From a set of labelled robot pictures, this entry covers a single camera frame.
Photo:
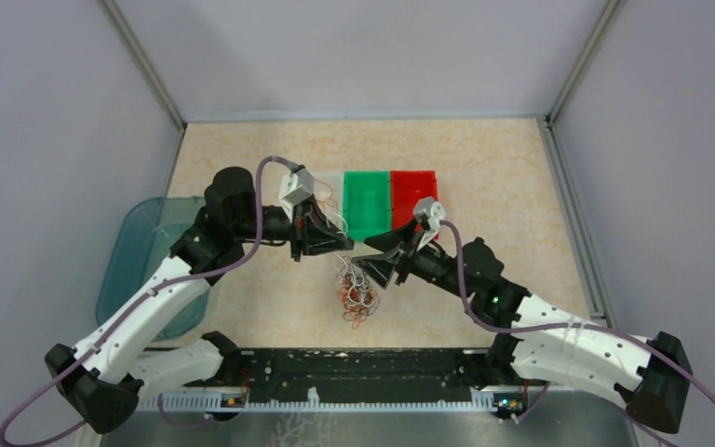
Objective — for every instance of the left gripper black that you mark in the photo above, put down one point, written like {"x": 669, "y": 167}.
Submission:
{"x": 305, "y": 219}

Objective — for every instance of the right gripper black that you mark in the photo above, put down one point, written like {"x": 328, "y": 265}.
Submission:
{"x": 379, "y": 266}

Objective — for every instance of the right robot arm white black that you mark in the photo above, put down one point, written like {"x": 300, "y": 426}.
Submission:
{"x": 538, "y": 341}

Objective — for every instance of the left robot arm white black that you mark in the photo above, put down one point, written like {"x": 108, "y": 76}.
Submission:
{"x": 107, "y": 376}

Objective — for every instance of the white plastic bin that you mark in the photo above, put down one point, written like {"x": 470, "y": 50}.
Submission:
{"x": 329, "y": 190}

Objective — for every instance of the green plastic bin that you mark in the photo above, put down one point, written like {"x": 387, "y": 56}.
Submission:
{"x": 367, "y": 203}

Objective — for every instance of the red plastic bin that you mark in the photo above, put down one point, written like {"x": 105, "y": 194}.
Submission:
{"x": 407, "y": 187}

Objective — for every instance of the teal plastic container lid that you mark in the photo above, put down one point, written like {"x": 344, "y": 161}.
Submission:
{"x": 145, "y": 238}

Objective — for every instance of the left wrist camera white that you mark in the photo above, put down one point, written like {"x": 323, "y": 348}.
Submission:
{"x": 296, "y": 187}

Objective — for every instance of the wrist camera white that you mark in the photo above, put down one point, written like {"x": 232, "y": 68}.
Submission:
{"x": 429, "y": 213}
{"x": 296, "y": 187}

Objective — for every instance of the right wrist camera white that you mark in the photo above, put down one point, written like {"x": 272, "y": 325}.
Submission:
{"x": 429, "y": 213}

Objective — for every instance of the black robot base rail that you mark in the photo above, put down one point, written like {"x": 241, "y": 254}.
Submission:
{"x": 351, "y": 377}

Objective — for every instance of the white slotted cable duct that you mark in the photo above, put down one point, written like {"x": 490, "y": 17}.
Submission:
{"x": 216, "y": 402}

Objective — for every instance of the aluminium frame post left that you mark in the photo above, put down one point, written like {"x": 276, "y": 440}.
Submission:
{"x": 140, "y": 57}

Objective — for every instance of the aluminium frame post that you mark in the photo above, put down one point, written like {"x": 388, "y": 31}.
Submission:
{"x": 597, "y": 35}
{"x": 140, "y": 57}

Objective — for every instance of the aluminium frame post right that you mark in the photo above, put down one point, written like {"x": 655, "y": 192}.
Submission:
{"x": 597, "y": 35}

